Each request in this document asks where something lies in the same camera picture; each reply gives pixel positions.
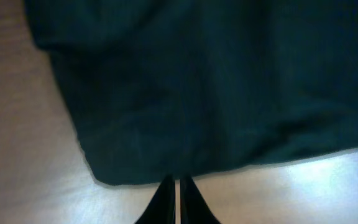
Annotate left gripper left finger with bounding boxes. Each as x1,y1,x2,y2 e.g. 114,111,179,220
135,175,176,224

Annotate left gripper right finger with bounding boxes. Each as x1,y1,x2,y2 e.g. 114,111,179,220
180,176,220,224

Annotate black trousers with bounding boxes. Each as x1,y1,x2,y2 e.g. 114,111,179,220
24,0,358,185

